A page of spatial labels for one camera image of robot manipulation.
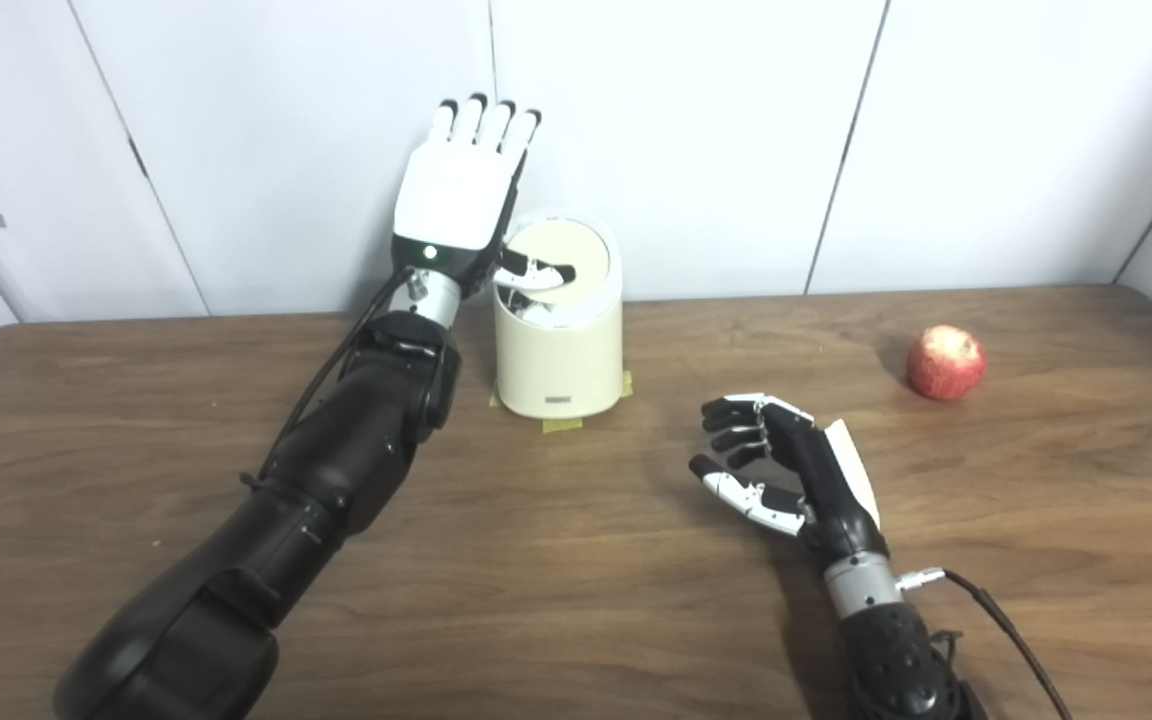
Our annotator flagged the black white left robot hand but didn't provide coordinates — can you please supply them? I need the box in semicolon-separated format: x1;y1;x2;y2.
391;93;577;301

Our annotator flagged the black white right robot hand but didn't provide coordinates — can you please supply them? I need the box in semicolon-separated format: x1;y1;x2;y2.
688;393;889;563

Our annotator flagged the round cream bin lid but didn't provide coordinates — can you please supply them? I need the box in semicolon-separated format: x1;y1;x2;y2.
501;220;612;306

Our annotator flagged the red apple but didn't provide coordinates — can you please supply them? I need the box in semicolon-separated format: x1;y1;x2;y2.
905;325;987;402

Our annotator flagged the cream-colored cylindrical bin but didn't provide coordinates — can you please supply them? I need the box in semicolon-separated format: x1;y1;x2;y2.
492;208;627;421

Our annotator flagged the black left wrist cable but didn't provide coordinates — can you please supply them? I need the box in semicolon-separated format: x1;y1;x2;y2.
239;266;417;491

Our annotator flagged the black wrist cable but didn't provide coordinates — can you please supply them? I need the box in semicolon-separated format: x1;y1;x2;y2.
894;566;1072;720
239;266;417;491

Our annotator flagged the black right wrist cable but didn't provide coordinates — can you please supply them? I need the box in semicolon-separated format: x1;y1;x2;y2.
894;566;1072;720

